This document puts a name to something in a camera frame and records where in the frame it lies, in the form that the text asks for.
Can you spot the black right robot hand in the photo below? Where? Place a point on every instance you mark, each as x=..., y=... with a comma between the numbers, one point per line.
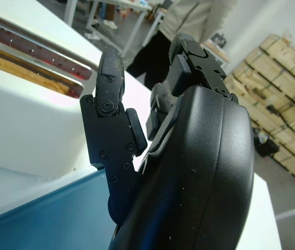
x=189, y=156

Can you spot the toast slice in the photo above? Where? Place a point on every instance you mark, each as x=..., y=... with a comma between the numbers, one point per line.
x=12, y=65

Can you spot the person in beige jacket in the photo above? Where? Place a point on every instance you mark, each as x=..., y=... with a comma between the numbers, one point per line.
x=189, y=15

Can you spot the white two-slot toaster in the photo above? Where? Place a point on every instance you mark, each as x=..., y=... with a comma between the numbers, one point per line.
x=32, y=125

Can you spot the black garbage bag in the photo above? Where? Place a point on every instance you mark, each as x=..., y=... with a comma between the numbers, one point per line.
x=265, y=144

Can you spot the small black device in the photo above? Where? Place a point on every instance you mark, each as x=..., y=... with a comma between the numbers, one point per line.
x=218, y=39

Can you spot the stacked wooden crates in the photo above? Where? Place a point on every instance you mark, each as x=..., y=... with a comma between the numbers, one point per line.
x=287, y=86

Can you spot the white sneaker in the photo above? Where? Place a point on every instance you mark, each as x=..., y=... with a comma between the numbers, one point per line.
x=110, y=24

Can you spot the blue plastic tray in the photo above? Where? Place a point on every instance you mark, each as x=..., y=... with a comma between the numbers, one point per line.
x=45, y=216

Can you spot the white frame side table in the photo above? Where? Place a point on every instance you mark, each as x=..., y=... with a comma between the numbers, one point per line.
x=218, y=56

